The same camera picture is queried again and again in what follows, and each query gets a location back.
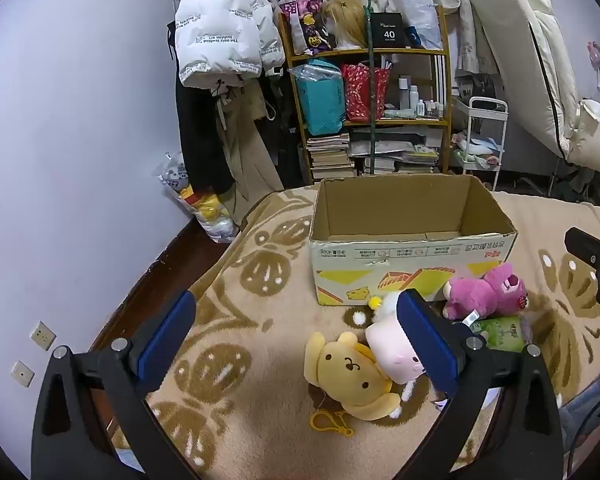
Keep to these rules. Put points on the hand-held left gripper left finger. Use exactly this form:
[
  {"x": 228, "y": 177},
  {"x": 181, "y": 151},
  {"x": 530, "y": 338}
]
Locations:
[{"x": 167, "y": 340}]

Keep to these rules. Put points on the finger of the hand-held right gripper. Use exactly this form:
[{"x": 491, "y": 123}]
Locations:
[{"x": 587, "y": 247}]

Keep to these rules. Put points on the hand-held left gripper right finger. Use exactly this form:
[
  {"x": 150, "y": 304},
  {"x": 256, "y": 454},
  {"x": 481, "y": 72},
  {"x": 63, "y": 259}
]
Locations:
[{"x": 425, "y": 340}]

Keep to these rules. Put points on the pink pig plush toy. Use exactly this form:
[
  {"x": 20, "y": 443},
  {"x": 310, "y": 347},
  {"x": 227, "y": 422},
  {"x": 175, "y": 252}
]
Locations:
[{"x": 390, "y": 350}]

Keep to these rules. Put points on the green tissue packet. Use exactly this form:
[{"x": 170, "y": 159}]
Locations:
[{"x": 505, "y": 334}]

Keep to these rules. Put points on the yellow dog plush toy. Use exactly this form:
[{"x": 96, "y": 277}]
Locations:
[{"x": 347, "y": 365}]

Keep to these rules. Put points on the printed cardboard box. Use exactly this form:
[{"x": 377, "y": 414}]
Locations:
[{"x": 380, "y": 260}]

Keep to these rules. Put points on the pink bear plush toy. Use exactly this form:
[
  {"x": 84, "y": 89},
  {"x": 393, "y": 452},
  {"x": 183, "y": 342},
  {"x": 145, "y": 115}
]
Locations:
[{"x": 485, "y": 290}]

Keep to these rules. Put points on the white pillow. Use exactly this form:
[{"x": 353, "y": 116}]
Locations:
[{"x": 597, "y": 135}]

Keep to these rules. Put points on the plastic bag of toys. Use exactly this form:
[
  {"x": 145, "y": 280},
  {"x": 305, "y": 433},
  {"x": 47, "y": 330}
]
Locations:
[{"x": 210, "y": 215}]

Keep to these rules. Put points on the white trolley cart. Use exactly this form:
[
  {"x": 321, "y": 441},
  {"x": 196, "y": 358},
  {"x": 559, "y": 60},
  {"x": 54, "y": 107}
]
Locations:
[{"x": 500, "y": 125}]

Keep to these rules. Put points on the person's jeans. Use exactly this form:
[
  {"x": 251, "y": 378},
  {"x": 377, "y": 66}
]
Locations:
[{"x": 595, "y": 410}]

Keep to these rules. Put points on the pile of papers and books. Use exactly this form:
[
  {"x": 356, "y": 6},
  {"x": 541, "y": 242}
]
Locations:
[{"x": 395, "y": 152}]

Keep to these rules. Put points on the black backpack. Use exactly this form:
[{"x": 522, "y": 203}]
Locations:
[{"x": 475, "y": 87}]

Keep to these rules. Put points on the beige garment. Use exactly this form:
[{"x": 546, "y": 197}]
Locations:
[{"x": 250, "y": 160}]

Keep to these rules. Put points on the white mattress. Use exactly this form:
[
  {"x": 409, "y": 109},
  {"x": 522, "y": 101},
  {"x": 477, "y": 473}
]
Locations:
[{"x": 525, "y": 35}]

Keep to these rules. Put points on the black coat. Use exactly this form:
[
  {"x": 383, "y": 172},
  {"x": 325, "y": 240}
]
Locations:
[{"x": 200, "y": 135}]

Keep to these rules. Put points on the stack of books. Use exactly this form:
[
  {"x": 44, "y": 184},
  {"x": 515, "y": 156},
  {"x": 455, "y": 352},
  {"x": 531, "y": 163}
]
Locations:
[{"x": 330, "y": 155}]

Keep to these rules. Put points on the white bottle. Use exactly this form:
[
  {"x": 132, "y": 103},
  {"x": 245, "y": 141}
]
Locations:
[{"x": 413, "y": 99}]

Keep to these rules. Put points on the green pole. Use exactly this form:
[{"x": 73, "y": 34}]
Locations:
[{"x": 371, "y": 110}]

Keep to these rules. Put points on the grey bottle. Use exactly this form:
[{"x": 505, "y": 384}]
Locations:
[{"x": 404, "y": 90}]

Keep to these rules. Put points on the black hanging garment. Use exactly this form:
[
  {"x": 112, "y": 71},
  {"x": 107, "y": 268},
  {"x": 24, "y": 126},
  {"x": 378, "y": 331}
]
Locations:
[{"x": 285, "y": 125}]

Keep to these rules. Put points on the red gift bag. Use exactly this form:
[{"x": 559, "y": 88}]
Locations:
[{"x": 357, "y": 95}]

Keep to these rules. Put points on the teal shopping bag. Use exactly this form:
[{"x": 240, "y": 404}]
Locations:
[{"x": 320, "y": 105}]

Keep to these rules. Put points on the yellow shelf rack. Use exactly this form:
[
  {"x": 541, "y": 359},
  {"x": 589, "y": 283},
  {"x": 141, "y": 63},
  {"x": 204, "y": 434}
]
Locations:
[{"x": 405, "y": 51}]

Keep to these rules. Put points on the clear plastic bag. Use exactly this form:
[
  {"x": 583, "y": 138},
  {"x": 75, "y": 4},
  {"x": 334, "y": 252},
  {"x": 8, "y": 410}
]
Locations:
[{"x": 420, "y": 15}]

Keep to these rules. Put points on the black box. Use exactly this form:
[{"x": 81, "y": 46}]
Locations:
[{"x": 387, "y": 30}]

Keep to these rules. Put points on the white puffer jacket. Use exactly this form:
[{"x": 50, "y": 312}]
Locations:
[{"x": 215, "y": 25}]

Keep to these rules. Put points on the blond wig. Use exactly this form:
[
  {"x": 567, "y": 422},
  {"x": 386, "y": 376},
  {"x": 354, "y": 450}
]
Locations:
[{"x": 345, "y": 20}]

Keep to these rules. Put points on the purple printed packet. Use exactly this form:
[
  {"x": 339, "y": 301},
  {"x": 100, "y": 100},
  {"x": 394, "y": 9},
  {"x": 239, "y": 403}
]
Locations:
[{"x": 302, "y": 15}]

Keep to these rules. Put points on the wall socket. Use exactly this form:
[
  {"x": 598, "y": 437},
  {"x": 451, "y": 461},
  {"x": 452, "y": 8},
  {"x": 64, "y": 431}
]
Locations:
[
  {"x": 22, "y": 374},
  {"x": 42, "y": 336}
]

